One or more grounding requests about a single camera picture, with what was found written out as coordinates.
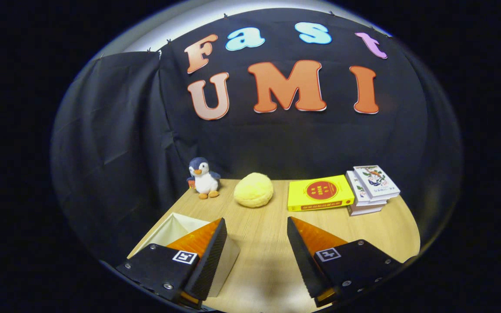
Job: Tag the yellow round plush toy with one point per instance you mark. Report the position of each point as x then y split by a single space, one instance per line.
254 190

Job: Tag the white illustrated cover book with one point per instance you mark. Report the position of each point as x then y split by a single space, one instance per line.
376 180

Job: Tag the yellow book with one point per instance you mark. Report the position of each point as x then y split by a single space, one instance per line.
320 193

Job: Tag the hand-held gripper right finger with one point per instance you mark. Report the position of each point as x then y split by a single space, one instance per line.
300 256

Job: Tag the beige fabric storage box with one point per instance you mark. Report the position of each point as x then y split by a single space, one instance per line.
176 228

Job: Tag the penguin plush toy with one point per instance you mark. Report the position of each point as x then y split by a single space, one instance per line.
205 180

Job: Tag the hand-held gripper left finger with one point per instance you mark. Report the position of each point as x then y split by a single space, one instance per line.
211 261

